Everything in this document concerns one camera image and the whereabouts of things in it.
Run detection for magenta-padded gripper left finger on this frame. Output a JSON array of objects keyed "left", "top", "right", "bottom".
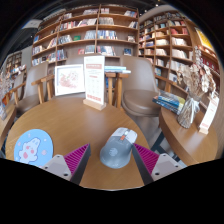
[{"left": 41, "top": 143, "right": 92, "bottom": 185}]

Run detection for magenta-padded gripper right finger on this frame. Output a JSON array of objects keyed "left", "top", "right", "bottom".
[{"left": 131, "top": 143, "right": 184, "bottom": 186}]

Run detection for grey computer mouse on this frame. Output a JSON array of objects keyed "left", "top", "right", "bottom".
[{"left": 99, "top": 127, "right": 138, "bottom": 170}]

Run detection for glass vase with dried flowers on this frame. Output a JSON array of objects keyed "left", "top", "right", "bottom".
[
  {"left": 176, "top": 46, "right": 218, "bottom": 129},
  {"left": 0, "top": 70, "right": 15, "bottom": 103}
]

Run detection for small white table sign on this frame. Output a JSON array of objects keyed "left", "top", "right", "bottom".
[{"left": 198, "top": 96, "right": 220, "bottom": 135}]

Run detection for brown padded wooden armchair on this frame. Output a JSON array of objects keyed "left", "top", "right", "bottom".
[
  {"left": 119, "top": 54, "right": 163, "bottom": 118},
  {"left": 31, "top": 54, "right": 130, "bottom": 108},
  {"left": 9, "top": 61, "right": 55, "bottom": 117}
]

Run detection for white framed floral picture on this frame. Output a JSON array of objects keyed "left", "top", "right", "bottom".
[{"left": 54, "top": 63, "right": 86, "bottom": 97}]

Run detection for white sign on wooden base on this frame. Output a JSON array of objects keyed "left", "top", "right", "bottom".
[{"left": 82, "top": 55, "right": 108, "bottom": 112}]

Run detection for stack of light blue books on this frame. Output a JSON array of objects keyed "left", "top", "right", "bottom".
[{"left": 104, "top": 65, "right": 132, "bottom": 74}]

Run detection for distant small book shelf unit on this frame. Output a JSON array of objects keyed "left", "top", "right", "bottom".
[{"left": 3, "top": 51, "right": 28, "bottom": 81}]

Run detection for curved wooden book shelf unit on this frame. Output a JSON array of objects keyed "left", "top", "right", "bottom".
[{"left": 138, "top": 11, "right": 224, "bottom": 112}]

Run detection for wide wooden book shelf unit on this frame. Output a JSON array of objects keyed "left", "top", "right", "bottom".
[{"left": 30, "top": 3, "right": 140, "bottom": 68}]

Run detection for white hanging ceiling sign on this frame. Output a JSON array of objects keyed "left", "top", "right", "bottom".
[{"left": 21, "top": 18, "right": 43, "bottom": 30}]

